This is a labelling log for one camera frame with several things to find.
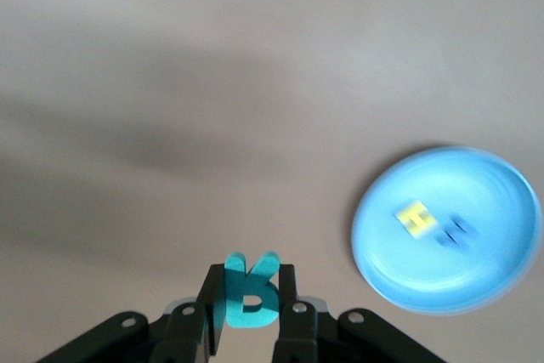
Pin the yellow uppercase letter H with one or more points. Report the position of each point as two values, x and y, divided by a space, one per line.
415 219

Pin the blue uppercase letter W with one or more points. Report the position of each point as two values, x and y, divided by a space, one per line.
457 233

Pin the blue plate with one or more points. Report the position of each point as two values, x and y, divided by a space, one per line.
446 269

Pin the teal uppercase letter R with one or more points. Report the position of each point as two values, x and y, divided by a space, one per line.
255 316

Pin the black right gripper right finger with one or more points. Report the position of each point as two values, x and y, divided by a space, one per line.
297 329

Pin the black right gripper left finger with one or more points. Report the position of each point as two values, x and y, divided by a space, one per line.
187 329

